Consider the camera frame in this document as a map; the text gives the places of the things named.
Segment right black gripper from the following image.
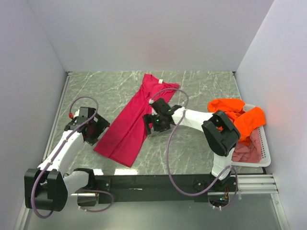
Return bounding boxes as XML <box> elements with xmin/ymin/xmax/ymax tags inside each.
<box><xmin>142</xmin><ymin>113</ymin><xmax>170</xmax><ymax>136</ymax></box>

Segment magenta t shirt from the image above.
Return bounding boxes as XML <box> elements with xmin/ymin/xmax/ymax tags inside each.
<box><xmin>94</xmin><ymin>73</ymin><xmax>179</xmax><ymax>167</ymax></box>

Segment orange t shirt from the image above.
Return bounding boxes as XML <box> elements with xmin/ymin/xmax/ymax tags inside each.
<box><xmin>207</xmin><ymin>98</ymin><xmax>266</xmax><ymax>146</ymax></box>

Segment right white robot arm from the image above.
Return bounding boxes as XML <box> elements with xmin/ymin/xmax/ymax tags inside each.
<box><xmin>142</xmin><ymin>98</ymin><xmax>240</xmax><ymax>191</ymax></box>

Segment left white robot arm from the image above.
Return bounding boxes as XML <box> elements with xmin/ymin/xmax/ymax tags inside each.
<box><xmin>24</xmin><ymin>107</ymin><xmax>110</xmax><ymax>212</ymax></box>

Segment black base beam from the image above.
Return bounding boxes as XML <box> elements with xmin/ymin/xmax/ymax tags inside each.
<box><xmin>67</xmin><ymin>173</ymin><xmax>239</xmax><ymax>206</ymax></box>

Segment salmon pink t shirt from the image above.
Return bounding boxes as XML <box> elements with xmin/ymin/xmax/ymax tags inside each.
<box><xmin>232</xmin><ymin>129</ymin><xmax>261</xmax><ymax>163</ymax></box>

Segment white plastic laundry basket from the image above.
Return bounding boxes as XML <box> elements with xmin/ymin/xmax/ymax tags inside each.
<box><xmin>230</xmin><ymin>103</ymin><xmax>272</xmax><ymax>168</ymax></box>

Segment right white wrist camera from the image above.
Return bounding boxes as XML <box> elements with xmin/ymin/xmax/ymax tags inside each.
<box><xmin>149</xmin><ymin>99</ymin><xmax>156</xmax><ymax>115</ymax></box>

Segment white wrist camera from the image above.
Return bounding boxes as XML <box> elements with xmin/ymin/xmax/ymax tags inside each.
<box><xmin>68</xmin><ymin>109</ymin><xmax>80</xmax><ymax>119</ymax></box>
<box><xmin>149</xmin><ymin>99</ymin><xmax>156</xmax><ymax>115</ymax></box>

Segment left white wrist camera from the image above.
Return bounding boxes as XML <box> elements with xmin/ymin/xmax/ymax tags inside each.
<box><xmin>68</xmin><ymin>109</ymin><xmax>80</xmax><ymax>119</ymax></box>

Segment aluminium frame rail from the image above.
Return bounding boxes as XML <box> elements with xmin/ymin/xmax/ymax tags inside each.
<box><xmin>24</xmin><ymin>169</ymin><xmax>290</xmax><ymax>230</ymax></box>

